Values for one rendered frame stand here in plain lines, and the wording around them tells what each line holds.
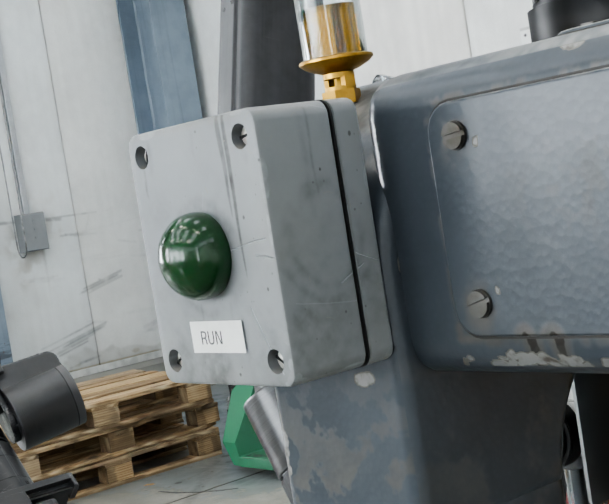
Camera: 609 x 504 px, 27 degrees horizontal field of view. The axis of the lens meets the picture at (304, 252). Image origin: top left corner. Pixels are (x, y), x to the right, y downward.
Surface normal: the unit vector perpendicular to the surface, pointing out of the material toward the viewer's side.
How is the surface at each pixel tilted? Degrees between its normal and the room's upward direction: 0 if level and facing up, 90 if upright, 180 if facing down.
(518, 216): 90
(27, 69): 90
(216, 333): 90
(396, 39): 90
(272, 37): 75
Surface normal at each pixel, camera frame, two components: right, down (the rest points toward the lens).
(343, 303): 0.63, -0.06
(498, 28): -0.76, 0.15
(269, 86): 0.42, -0.28
